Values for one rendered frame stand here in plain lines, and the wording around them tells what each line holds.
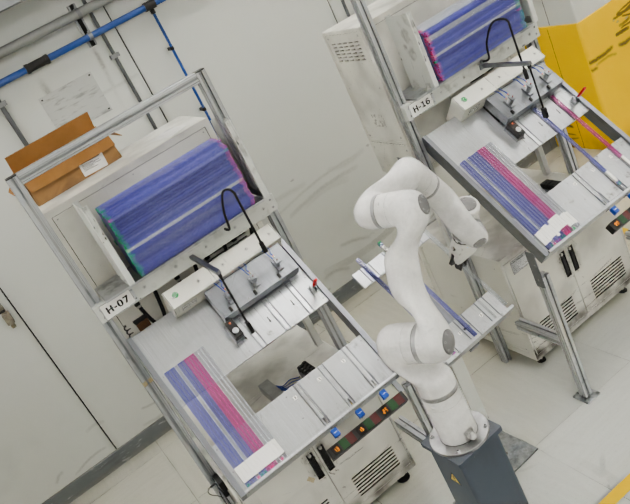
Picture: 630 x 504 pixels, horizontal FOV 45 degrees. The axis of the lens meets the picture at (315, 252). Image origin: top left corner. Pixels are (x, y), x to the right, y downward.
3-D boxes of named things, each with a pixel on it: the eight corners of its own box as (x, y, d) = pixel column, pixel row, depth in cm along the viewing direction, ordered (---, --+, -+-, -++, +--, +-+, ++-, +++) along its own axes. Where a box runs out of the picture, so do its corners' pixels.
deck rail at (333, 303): (399, 377, 275) (401, 371, 269) (395, 380, 274) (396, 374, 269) (280, 243, 301) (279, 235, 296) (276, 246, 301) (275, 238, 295)
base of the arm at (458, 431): (502, 425, 227) (482, 379, 220) (459, 466, 220) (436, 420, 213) (460, 405, 243) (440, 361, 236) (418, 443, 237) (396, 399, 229)
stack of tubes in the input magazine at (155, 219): (257, 202, 281) (224, 138, 271) (141, 277, 266) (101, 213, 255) (244, 198, 292) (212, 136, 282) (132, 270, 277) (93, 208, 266)
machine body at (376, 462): (421, 475, 325) (365, 365, 301) (293, 585, 304) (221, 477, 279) (346, 418, 381) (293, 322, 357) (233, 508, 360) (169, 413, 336)
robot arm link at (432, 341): (415, 357, 226) (464, 356, 216) (395, 369, 216) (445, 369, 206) (384, 192, 222) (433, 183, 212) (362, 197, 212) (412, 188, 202)
